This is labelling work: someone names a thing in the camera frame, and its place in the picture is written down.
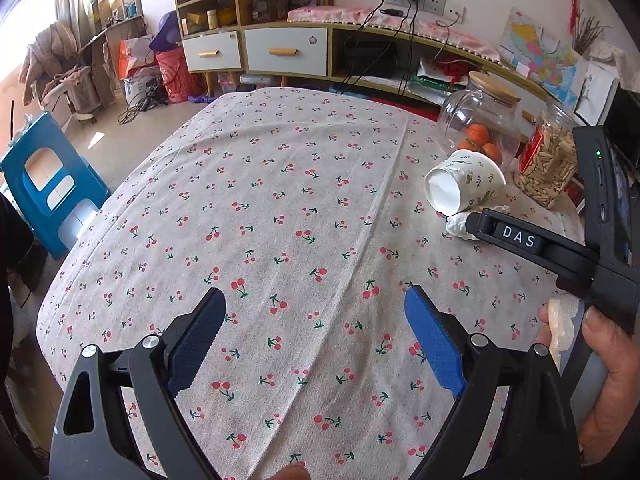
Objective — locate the white paper bag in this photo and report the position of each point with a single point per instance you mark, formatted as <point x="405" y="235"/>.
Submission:
<point x="597" y="92"/>

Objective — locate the red plastic bag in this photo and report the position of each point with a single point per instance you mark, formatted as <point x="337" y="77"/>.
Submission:
<point x="172" y="75"/>

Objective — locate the red hanging knot ornament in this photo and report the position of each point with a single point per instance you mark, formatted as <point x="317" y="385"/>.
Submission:
<point x="576" y="0"/>

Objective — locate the wooden sideboard cabinet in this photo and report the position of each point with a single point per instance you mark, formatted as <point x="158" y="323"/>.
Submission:
<point x="335" y="50"/>

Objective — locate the person's left hand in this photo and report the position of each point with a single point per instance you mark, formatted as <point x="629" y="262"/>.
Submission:
<point x="287" y="472"/>

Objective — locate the white orange bag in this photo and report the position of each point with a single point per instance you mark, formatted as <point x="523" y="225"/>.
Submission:
<point x="135" y="57"/>

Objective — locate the white cabinet drawer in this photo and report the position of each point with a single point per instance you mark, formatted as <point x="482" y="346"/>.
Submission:
<point x="285" y="50"/>
<point x="212" y="52"/>

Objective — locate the tangerine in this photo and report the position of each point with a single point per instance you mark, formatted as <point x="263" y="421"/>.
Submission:
<point x="491" y="152"/>
<point x="464" y="145"/>
<point x="476" y="134"/>

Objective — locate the map print gift bag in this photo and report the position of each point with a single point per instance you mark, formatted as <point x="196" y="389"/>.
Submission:
<point x="540" y="55"/>

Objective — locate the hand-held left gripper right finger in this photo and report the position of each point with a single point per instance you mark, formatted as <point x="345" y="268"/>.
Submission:
<point x="435" y="345"/>

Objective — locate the dried twig bunch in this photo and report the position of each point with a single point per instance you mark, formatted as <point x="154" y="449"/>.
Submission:
<point x="590" y="35"/>

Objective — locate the pile of clothes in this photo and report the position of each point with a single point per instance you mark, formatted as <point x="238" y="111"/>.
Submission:
<point x="55" y="55"/>

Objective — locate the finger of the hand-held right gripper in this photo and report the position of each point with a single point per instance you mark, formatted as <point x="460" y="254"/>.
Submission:
<point x="515" y="237"/>

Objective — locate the red and green packet bundle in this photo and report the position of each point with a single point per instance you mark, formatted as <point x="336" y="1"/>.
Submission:
<point x="445" y="72"/>

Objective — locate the glass jar with bamboo lid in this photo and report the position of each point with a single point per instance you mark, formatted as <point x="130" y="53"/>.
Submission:
<point x="492" y="89"/>

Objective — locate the dark tin box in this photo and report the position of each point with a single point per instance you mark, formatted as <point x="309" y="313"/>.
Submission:
<point x="267" y="6"/>

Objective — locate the white tissue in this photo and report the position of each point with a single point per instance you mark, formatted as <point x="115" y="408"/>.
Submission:
<point x="457" y="225"/>

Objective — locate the black device box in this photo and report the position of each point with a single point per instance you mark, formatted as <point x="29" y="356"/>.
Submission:
<point x="370" y="57"/>

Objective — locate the white wall socket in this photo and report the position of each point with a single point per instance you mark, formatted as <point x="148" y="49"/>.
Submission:
<point x="432" y="4"/>
<point x="455" y="12"/>

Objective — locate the white floral mug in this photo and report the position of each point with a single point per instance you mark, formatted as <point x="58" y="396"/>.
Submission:
<point x="470" y="175"/>

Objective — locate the person's right hand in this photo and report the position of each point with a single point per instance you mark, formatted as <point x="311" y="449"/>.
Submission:
<point x="615" y="390"/>

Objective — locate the pink runner cloth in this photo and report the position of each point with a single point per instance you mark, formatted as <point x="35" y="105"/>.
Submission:
<point x="350" y="14"/>

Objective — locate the translucent white plastic piece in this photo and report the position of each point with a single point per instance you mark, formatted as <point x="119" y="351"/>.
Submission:
<point x="561" y="330"/>

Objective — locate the cherry print tablecloth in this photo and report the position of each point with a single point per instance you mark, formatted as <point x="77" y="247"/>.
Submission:
<point x="300" y="185"/>

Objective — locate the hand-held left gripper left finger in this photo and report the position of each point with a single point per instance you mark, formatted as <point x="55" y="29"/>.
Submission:
<point x="200" y="340"/>

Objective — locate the blue plastic stool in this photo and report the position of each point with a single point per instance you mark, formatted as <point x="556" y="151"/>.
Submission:
<point x="80" y="195"/>

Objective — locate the small white box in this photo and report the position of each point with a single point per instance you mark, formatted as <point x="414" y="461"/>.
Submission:
<point x="522" y="69"/>

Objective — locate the person's dark clothing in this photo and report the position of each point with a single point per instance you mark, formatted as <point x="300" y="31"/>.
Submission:
<point x="12" y="250"/>

